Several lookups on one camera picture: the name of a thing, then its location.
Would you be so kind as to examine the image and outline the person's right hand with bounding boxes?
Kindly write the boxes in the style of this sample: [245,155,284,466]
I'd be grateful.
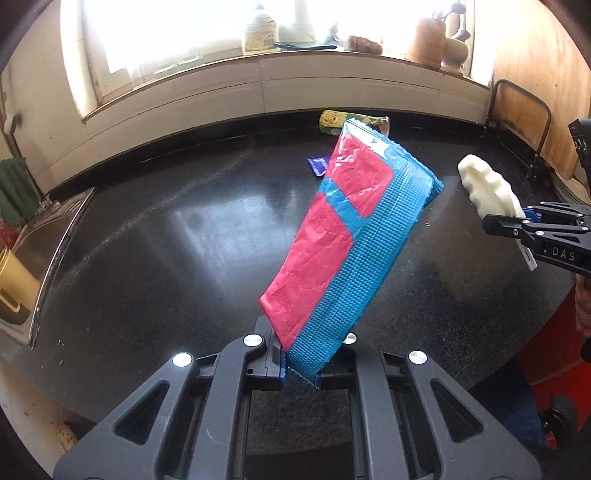
[574,276,591,340]

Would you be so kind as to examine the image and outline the white foam piece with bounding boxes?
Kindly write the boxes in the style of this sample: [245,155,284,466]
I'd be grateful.
[457,154,527,220]

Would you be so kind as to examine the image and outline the green knitted cloth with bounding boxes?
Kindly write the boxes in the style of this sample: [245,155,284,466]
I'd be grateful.
[0,157,40,229]

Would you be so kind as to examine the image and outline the brown rough lump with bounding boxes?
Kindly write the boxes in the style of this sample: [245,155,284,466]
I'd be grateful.
[348,35,384,55]

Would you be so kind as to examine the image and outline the black wheel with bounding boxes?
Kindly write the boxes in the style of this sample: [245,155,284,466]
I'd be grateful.
[540,394,580,448]

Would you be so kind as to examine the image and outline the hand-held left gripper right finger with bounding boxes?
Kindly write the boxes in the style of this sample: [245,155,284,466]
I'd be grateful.
[316,331,542,480]

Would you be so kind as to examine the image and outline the yellow plastic mug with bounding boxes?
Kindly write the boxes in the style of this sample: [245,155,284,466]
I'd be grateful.
[0,249,41,324]

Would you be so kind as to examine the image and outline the black wire rack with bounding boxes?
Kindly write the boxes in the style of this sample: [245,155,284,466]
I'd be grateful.
[485,79,583,181]

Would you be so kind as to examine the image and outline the round yellow patterned object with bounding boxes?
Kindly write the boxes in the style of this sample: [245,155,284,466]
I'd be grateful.
[56,424,78,450]

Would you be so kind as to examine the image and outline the red and blue plastic packet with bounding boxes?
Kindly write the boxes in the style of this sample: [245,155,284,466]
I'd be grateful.
[259,117,445,388]

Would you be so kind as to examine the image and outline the steel sink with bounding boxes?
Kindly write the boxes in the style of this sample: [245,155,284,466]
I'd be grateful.
[0,187,98,349]

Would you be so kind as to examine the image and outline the white ceramic vase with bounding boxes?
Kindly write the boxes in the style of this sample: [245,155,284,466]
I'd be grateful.
[441,28,472,75]

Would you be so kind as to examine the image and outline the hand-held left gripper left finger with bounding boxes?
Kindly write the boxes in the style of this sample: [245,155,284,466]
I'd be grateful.
[53,318,288,480]

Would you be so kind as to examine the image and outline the labelled glass jar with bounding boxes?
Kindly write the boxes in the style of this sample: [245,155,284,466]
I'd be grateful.
[243,4,280,56]

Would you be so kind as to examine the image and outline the yellow green snack tube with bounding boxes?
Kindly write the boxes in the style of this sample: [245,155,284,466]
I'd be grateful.
[320,109,391,136]

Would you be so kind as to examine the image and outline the red container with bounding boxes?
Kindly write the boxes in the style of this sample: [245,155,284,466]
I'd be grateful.
[517,272,591,402]

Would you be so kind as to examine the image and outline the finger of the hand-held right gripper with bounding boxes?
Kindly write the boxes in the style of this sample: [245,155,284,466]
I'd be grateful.
[482,214,543,240]
[522,201,591,220]

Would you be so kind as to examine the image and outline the blue plastic utensil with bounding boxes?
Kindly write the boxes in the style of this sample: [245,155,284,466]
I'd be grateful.
[274,41,338,51]

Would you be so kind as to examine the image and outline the terracotta pot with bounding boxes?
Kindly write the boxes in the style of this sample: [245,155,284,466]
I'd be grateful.
[405,17,448,69]

